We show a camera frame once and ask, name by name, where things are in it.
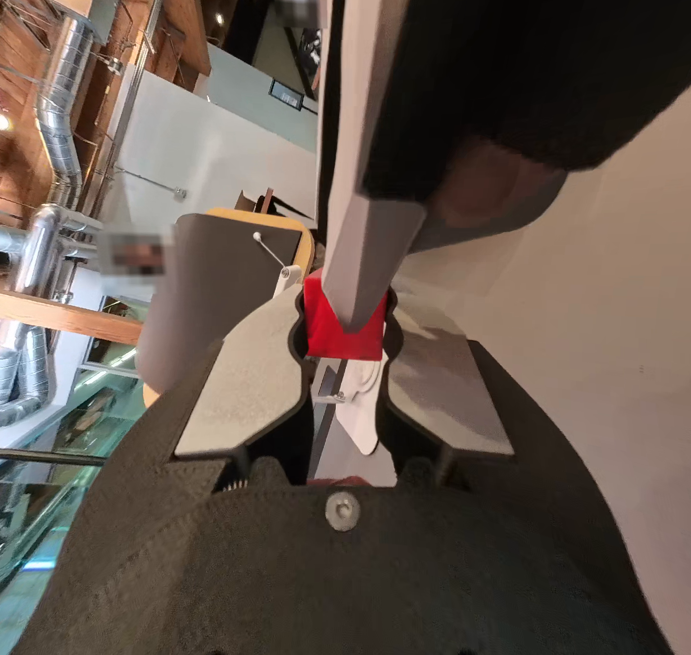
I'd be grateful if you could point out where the black wall sign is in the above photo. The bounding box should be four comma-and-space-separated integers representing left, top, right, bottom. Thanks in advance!
269, 77, 307, 113

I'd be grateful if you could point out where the metal conduit pipe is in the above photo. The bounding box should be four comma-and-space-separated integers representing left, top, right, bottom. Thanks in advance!
121, 167, 189, 203

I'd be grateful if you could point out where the red toy block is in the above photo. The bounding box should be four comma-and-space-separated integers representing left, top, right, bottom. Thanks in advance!
303, 272, 389, 361

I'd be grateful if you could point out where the silver ventilation duct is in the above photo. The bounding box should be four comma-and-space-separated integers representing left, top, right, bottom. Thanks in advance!
0, 13, 104, 429

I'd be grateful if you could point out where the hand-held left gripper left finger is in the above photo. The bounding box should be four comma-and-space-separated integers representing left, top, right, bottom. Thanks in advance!
173, 288, 316, 481

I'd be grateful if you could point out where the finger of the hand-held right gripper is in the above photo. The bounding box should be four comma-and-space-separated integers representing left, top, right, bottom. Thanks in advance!
407, 167, 571, 254
318, 0, 429, 335

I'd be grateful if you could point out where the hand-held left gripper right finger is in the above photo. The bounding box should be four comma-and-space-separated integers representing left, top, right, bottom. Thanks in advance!
373, 288, 517, 481

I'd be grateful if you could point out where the person's right hand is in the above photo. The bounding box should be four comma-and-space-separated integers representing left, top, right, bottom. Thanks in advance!
429, 141, 564, 230

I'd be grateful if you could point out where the wooden beam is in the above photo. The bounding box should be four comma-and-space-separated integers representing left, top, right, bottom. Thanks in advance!
0, 288, 148, 346

